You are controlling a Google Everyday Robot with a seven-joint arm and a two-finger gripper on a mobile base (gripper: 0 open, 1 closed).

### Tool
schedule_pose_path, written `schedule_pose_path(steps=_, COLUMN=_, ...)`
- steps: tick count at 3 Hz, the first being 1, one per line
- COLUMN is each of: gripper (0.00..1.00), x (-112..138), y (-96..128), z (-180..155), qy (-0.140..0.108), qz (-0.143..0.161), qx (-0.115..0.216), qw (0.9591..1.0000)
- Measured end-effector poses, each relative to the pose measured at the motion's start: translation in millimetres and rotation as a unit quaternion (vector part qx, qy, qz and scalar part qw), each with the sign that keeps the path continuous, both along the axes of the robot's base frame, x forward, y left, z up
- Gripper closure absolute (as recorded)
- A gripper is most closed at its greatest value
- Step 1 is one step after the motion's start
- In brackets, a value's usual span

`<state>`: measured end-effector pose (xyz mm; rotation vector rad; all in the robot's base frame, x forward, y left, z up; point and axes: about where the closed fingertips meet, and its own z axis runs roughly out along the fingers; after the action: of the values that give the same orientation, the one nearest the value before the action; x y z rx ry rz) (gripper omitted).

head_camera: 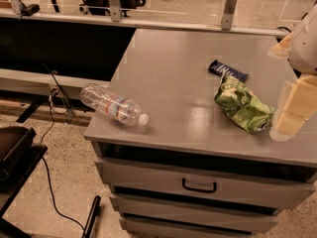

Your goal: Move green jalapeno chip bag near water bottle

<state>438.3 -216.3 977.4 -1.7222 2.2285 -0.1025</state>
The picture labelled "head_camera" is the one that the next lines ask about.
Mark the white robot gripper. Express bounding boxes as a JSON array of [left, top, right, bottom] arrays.
[[267, 5, 317, 142]]

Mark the green jalapeno chip bag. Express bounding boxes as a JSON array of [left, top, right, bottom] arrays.
[[214, 74, 274, 134]]

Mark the clear plastic water bottle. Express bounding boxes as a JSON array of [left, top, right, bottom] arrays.
[[80, 83, 149, 126]]

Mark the grey drawer cabinet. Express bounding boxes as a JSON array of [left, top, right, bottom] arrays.
[[85, 30, 316, 238]]

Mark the dark blue candy bar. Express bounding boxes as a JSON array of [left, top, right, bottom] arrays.
[[208, 59, 249, 82]]

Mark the black drawer handle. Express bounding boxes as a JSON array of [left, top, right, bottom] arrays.
[[181, 178, 218, 194]]

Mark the metal railing frame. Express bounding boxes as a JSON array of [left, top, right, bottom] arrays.
[[1, 0, 289, 37]]

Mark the black floor cable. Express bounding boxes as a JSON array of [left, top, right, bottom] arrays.
[[39, 70, 87, 233]]

